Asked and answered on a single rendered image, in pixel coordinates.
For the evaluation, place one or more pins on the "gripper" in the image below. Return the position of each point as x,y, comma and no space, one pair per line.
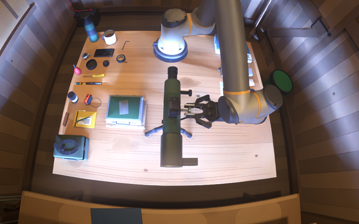
212,110

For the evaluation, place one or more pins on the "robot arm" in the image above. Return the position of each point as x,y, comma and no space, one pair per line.
234,50

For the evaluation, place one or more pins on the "black focus knob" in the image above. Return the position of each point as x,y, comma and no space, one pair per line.
187,92

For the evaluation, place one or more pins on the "black red-dot finder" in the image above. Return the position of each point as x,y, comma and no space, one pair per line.
174,108

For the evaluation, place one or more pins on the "green spotting scope body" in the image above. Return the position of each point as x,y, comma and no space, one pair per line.
171,123

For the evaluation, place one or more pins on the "black scope eyepiece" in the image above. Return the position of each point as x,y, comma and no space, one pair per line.
172,72

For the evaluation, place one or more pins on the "dark grey scope sunshade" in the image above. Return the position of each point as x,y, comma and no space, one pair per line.
171,150

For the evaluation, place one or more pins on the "blue-grey tripod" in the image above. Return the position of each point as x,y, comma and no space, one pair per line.
153,130

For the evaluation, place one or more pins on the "blue white book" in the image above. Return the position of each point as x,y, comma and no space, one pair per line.
217,44

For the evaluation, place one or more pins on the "white case green lining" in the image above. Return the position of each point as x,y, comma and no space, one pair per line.
126,112

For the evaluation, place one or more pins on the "grey cleaning cloth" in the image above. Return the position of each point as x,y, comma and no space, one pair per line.
123,107

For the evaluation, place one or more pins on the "green top round stool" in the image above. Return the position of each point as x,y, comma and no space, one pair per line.
281,81

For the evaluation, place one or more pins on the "black tape roll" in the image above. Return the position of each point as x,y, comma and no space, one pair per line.
121,58

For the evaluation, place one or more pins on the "wooden bench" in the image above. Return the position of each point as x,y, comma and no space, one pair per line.
196,210

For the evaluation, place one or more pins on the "black hex key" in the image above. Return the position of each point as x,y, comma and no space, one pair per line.
125,44

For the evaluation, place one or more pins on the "small black lens cap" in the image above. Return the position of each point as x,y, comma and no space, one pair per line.
105,63

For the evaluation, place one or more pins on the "black phone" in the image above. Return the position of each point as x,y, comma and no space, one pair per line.
104,52

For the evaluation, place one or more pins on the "red black headlamp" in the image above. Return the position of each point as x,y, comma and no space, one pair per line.
88,99

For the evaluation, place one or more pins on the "black pen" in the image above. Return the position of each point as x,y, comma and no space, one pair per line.
89,83

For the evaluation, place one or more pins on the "yellow notebook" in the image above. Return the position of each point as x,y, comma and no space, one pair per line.
87,121

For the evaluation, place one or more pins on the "white enamel mug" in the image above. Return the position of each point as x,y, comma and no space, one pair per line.
109,37

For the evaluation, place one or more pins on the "green pencil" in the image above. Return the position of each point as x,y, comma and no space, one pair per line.
82,119

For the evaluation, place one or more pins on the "large black lens cap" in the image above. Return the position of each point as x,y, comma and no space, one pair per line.
91,64

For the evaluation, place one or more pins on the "small metal compass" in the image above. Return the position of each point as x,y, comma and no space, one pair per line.
85,56

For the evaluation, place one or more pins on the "small white dark-lidded jar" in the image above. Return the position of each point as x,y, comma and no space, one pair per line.
73,97

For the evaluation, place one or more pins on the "red air blower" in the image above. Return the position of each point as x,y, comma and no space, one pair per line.
77,70

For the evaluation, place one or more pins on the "dark blue cushion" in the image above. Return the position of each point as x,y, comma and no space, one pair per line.
116,215

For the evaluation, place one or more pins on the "brown wooden bar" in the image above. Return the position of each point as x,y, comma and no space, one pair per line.
65,118

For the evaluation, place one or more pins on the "blue banded thermos flask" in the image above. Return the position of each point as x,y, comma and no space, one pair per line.
91,28

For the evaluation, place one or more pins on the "black box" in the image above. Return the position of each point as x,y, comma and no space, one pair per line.
95,15

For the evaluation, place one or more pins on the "blue round base plate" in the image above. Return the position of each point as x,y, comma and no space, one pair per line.
168,57

